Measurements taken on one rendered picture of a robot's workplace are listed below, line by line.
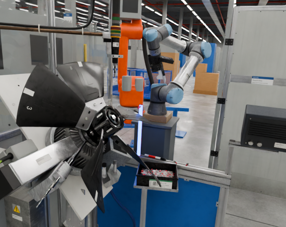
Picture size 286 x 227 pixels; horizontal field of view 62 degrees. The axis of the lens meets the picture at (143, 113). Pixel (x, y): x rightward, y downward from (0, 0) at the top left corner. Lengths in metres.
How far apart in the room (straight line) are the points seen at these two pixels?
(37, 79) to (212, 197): 1.13
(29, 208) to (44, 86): 0.58
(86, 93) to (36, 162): 0.38
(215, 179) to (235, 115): 1.45
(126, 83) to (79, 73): 3.73
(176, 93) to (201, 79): 8.62
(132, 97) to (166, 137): 3.31
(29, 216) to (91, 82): 0.65
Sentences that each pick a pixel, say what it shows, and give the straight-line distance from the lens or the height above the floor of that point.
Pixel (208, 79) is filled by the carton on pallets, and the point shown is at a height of 0.61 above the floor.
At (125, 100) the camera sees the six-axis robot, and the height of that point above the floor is 0.53.
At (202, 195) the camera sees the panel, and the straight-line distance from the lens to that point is 1.52.
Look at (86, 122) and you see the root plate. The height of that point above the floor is 1.20.
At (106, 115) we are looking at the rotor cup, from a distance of 0.95.
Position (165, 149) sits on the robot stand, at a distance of 1.76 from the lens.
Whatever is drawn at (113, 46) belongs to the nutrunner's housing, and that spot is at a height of 1.51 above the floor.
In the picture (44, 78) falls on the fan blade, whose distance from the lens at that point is 0.88.
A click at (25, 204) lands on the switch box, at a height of 0.82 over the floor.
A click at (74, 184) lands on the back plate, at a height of 0.93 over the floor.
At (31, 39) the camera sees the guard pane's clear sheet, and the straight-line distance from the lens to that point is 1.70.
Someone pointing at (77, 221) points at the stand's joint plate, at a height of 0.75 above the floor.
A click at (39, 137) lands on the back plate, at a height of 1.12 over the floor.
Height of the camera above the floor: 1.48
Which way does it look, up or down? 14 degrees down
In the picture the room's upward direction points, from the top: 3 degrees clockwise
